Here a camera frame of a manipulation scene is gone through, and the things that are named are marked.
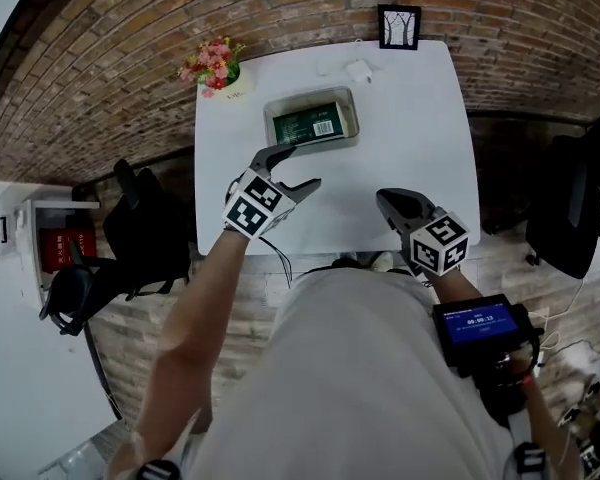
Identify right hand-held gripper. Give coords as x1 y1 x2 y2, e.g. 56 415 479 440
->
375 187 472 277

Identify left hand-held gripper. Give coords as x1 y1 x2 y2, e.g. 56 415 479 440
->
222 143 323 242

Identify green packet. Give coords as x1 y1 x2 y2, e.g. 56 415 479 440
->
271 102 350 147

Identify clear rectangular container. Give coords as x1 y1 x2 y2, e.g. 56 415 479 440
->
262 85 361 156

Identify black screen device on forearm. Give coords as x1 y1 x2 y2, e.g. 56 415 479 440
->
431 293 545 380

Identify person's left forearm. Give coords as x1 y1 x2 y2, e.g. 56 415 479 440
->
104 225 262 480

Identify person's right forearm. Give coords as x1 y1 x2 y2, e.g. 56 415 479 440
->
419 262 584 480

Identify white power adapter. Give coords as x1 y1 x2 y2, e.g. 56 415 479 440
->
344 58 374 84

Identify pink flowers in white vase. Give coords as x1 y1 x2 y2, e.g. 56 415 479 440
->
177 35 257 101

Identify black mesh office chair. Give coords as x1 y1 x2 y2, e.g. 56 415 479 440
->
523 90 600 281

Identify black framed tree picture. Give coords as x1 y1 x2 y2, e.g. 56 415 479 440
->
377 3 422 51

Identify person's light shirt torso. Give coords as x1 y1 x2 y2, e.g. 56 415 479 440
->
179 266 520 480

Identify red fire equipment box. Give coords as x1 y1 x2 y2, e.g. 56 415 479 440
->
39 227 98 275

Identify white cabinet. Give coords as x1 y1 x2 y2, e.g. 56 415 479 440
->
0 196 102 310

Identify white side desk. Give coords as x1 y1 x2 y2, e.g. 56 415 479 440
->
0 179 125 475

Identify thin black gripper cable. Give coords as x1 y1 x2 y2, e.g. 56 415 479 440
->
257 236 295 290

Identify white floor cable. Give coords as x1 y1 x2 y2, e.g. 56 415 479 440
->
528 267 600 369

